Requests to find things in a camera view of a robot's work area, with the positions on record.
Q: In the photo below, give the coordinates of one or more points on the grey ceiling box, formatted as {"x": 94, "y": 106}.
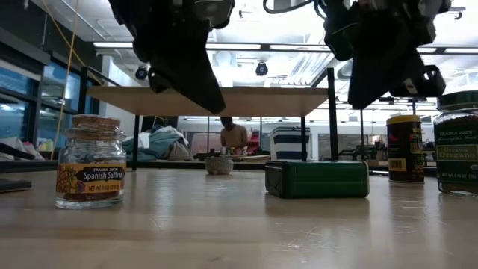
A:
{"x": 291, "y": 3}

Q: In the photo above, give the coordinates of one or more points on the dark flat pad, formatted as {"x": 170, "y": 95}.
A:
{"x": 15, "y": 185}

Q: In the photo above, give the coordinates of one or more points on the black metal stand frame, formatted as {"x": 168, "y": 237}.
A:
{"x": 362, "y": 130}

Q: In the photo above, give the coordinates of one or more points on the teal and white cloth pile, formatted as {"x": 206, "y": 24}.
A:
{"x": 164, "y": 145}

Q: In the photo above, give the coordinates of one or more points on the small speckled ceramic bowl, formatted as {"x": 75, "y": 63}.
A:
{"x": 219, "y": 166}

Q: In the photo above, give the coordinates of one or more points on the person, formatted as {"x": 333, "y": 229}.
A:
{"x": 233, "y": 138}

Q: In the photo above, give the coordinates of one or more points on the green spice tin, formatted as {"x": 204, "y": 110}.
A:
{"x": 317, "y": 179}

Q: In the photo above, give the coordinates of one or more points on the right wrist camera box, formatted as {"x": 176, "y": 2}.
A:
{"x": 338, "y": 37}

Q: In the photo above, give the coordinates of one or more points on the black ceiling fixture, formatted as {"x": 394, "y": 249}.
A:
{"x": 458, "y": 15}

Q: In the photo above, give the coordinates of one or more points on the distant black robot workstation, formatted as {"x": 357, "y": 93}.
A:
{"x": 367, "y": 153}

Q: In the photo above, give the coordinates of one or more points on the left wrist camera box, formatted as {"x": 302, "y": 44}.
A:
{"x": 216, "y": 11}

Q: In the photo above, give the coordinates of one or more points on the yellow-lidded black spice canister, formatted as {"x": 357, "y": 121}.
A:
{"x": 405, "y": 149}

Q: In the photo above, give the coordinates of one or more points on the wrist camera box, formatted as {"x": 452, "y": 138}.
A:
{"x": 338, "y": 37}
{"x": 216, "y": 11}

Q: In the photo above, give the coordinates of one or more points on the long ceiling light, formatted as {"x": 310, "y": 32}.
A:
{"x": 112, "y": 44}

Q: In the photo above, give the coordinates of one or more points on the black-framed wooden shelf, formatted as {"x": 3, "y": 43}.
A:
{"x": 261, "y": 101}

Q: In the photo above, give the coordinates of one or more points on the cork-lidded saffron glass jar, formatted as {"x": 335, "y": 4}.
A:
{"x": 89, "y": 179}

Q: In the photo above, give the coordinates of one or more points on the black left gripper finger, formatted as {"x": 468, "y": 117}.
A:
{"x": 194, "y": 82}
{"x": 158, "y": 81}

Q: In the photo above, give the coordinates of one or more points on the green-lidded oregano glass jar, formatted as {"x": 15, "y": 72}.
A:
{"x": 457, "y": 149}

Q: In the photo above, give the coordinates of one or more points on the white navy striped bin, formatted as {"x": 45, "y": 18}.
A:
{"x": 289, "y": 143}

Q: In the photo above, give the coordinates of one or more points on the white pink clutter pile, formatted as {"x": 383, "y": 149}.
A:
{"x": 18, "y": 149}

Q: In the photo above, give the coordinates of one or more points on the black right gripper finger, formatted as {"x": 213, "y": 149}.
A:
{"x": 377, "y": 71}
{"x": 414, "y": 87}

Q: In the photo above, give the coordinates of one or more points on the dark computer monitor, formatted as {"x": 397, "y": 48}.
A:
{"x": 172, "y": 121}

